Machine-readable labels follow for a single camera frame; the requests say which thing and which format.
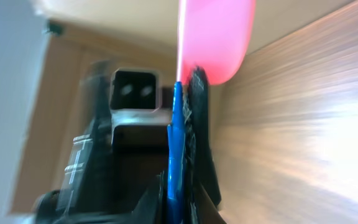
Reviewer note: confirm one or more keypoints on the pink scoop with blue handle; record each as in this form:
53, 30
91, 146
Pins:
213, 35

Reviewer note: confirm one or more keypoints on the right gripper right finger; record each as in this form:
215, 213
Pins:
202, 193

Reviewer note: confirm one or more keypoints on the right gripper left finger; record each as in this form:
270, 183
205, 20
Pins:
117, 169

